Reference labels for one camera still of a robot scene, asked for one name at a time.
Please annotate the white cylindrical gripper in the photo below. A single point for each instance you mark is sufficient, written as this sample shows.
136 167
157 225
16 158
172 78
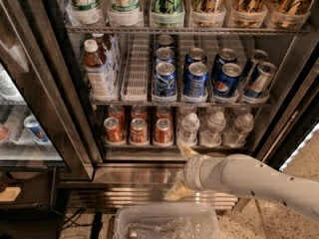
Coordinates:
191 172

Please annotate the red coke can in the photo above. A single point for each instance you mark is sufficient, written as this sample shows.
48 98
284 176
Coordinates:
163 132
138 130

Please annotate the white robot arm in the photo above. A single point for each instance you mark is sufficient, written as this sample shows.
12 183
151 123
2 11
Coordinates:
244 176

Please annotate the red can back right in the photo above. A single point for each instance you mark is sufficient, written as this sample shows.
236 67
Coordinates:
164 112

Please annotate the red can back middle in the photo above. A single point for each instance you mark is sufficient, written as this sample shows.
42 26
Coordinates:
139 112

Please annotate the orange soda can front left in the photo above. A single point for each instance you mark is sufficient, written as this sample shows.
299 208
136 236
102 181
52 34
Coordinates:
113 130

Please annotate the blue can front left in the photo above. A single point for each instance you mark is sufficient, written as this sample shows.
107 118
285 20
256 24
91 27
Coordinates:
165 80

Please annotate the red can back left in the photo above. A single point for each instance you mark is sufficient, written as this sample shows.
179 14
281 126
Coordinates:
118 112

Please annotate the blue pepsi can front middle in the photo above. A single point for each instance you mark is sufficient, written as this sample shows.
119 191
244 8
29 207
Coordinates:
195 80

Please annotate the blue pepsi can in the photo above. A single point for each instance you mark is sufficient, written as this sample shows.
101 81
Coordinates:
227 80
194 55
195 80
224 56

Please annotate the blue pepsi can front right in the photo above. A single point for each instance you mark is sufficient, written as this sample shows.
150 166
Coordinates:
227 80

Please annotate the stainless steel fridge base grille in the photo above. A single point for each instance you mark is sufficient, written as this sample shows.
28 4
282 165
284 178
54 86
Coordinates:
115 198

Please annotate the blue pepsi can back middle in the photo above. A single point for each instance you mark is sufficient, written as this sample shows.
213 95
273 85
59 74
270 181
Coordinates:
194 55

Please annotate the blue can second row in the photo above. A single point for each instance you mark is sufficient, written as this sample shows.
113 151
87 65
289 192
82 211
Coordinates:
164 55

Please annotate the blue pepsi can back right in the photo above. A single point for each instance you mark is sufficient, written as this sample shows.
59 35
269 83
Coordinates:
224 56

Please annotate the fridge door right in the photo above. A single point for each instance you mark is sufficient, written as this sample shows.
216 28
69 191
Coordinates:
296 122

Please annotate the red bull can front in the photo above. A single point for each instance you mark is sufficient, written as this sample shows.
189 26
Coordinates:
260 79

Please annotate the red bull can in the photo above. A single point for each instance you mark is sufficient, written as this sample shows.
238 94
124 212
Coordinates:
260 79
255 57

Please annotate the blue can third row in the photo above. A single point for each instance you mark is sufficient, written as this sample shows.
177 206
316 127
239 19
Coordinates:
164 41

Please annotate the red bull can back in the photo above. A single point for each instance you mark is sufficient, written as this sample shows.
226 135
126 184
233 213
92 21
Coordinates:
255 57

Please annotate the fridge glass door left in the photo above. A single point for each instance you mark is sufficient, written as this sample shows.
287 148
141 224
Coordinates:
37 55

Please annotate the blue white can behind glass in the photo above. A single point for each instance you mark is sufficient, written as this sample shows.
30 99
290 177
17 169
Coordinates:
33 126

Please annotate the green tall can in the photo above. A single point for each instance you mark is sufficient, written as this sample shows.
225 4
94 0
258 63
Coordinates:
167 13

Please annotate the gold tall can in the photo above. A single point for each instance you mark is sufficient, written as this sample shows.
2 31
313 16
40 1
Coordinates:
207 13
247 12
287 14

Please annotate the white orange tall can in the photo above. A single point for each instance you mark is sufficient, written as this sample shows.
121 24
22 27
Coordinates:
124 12

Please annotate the white tall can top left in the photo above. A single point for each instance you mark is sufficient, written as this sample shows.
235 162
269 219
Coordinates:
85 11

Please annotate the clear water bottle left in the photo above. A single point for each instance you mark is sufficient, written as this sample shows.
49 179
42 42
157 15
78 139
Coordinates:
188 129

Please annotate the clear water bottle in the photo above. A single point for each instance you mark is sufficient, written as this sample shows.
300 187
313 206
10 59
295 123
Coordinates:
188 129
236 135
210 136

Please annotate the clear water bottle middle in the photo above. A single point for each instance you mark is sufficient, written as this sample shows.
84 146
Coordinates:
210 136

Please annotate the clear water bottle right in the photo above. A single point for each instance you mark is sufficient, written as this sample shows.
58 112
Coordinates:
236 135

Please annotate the clear plastic storage bin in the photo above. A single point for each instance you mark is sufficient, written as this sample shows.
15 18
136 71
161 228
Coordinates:
178 220

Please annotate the iced tea bottle front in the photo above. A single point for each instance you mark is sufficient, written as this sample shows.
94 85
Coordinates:
96 67

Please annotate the iced tea bottle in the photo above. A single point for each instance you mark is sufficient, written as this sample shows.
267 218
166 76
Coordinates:
96 67
108 45

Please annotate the iced tea bottle back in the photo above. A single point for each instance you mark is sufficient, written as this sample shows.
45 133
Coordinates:
108 45

